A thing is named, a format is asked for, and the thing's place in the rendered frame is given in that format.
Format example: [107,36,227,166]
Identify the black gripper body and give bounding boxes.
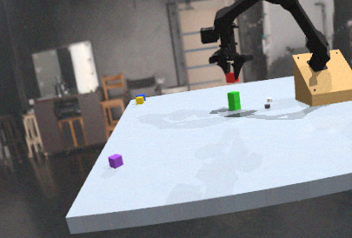
[209,40,253,64]

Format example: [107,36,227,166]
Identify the red block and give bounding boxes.
[225,73,239,83]

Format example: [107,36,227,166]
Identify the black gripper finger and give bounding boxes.
[217,62,230,75]
[231,62,246,81]

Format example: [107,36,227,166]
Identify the green block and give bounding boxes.
[229,100,241,110]
[228,91,240,102]

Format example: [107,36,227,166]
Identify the small purple block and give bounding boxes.
[108,155,123,168]

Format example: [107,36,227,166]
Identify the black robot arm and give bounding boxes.
[199,0,330,73]

